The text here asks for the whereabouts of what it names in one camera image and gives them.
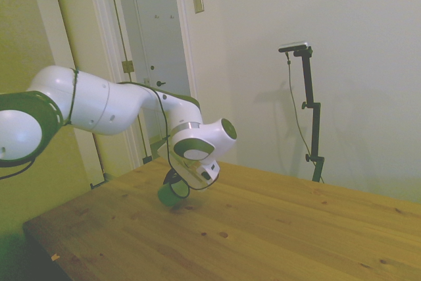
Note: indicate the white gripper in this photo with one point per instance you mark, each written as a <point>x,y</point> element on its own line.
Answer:
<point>184,170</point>

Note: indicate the teal mug white inside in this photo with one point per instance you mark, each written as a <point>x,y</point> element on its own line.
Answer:
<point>166,197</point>

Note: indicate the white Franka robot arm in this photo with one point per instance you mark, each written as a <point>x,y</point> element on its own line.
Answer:
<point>98,106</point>

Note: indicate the brass door latch plate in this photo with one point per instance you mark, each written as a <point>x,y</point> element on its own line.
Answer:
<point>147,81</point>

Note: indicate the white closed door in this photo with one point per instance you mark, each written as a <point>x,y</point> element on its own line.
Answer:
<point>164,47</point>

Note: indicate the white open door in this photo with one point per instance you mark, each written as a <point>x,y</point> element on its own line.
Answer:
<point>95,31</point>

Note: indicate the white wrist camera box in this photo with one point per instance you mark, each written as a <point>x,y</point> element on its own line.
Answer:
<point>208,172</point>

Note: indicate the black camera stand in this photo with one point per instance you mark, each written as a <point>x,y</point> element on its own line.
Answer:
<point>312,116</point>
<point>293,103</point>

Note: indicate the beige wall switch plate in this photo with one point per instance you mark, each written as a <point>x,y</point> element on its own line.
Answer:
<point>198,1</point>

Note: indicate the grey camera on stand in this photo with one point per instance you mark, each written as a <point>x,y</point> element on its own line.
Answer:
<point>293,46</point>

